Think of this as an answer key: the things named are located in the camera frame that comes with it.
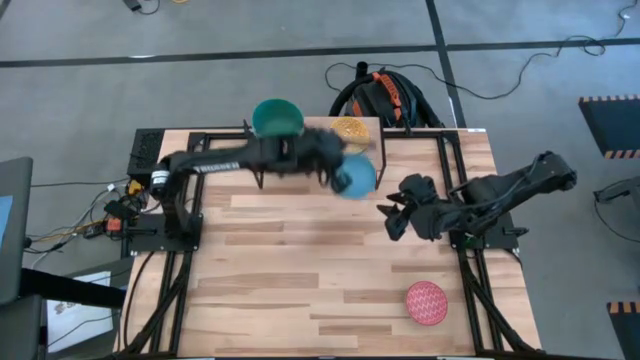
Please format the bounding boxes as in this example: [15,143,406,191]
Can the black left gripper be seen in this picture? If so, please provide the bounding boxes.
[294,127,354,197]

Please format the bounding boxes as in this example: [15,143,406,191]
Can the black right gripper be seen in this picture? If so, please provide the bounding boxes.
[376,197,456,242]

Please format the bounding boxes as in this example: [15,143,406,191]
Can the orange cross bowl blue inside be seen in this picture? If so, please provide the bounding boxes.
[337,153,378,201]

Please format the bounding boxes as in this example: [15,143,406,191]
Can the navy diamond bowl gold inside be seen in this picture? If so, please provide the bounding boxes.
[329,115,373,155]

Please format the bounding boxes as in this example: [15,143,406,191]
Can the large plain green bowl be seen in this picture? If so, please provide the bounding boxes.
[250,97,306,140]

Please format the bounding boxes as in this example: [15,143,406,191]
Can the grey paisley bowl red inside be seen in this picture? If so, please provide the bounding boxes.
[404,280,450,327]

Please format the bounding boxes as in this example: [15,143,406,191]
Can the wooden shelf black metal legs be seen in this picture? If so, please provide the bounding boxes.
[249,114,388,190]

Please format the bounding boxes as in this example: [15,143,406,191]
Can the black orange vacuum cleaner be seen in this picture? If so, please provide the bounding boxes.
[327,60,446,130]

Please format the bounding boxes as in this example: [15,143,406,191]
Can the black perforated equipment box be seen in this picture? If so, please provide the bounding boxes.
[128,128,167,176]

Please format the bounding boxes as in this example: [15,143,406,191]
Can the black yellow-striped platform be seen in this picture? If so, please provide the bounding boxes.
[606,300,640,360]
[578,94,640,160]

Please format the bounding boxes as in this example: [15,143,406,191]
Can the black power adapter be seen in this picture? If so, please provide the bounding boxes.
[122,0,162,15]

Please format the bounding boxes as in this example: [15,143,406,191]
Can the white paper sheet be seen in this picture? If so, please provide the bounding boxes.
[46,271,115,354]

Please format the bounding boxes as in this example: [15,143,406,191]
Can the grey laptop screen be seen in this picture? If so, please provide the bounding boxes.
[0,156,34,306]

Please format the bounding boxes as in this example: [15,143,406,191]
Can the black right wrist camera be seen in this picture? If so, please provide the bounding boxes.
[398,173,437,202]

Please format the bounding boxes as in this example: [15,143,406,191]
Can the black aluminium table frame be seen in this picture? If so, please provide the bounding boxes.
[115,127,544,359]

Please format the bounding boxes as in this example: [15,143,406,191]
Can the long black floor cable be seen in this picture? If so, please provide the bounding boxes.
[323,33,609,101]

